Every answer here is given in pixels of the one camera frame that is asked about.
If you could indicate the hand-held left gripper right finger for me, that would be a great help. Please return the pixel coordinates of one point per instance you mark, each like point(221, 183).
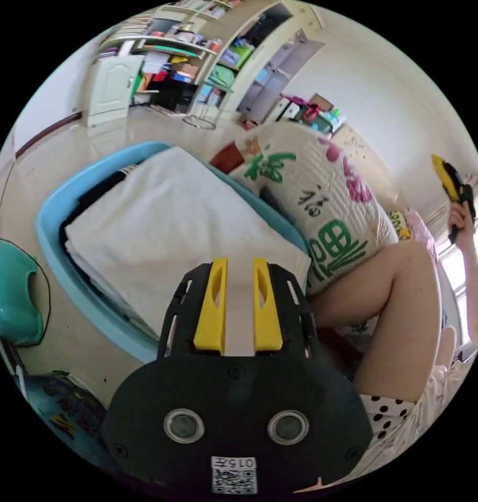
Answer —
point(267, 310)

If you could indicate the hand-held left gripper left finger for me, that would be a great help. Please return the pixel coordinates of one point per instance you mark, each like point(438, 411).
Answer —
point(211, 310)

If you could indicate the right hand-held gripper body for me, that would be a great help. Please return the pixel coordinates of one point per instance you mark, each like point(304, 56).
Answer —
point(466, 200)

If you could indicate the person's right forearm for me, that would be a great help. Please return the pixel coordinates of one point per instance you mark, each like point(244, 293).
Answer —
point(475, 282)

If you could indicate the person's right hand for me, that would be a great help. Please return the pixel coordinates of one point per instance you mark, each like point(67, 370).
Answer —
point(457, 219)

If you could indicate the window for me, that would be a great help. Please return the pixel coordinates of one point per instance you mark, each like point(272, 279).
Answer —
point(456, 282)

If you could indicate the person's body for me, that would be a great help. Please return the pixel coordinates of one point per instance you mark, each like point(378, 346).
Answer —
point(399, 298)

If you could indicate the blue plastic basket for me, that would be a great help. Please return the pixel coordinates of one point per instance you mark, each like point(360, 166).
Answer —
point(54, 243)

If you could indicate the green plastic stool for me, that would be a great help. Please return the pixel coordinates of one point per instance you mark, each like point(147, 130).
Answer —
point(11, 290)

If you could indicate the tall cream cupboard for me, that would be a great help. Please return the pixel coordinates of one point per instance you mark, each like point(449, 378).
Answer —
point(270, 66)

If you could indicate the open shelf with books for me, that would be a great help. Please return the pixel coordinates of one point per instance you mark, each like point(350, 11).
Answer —
point(172, 47)

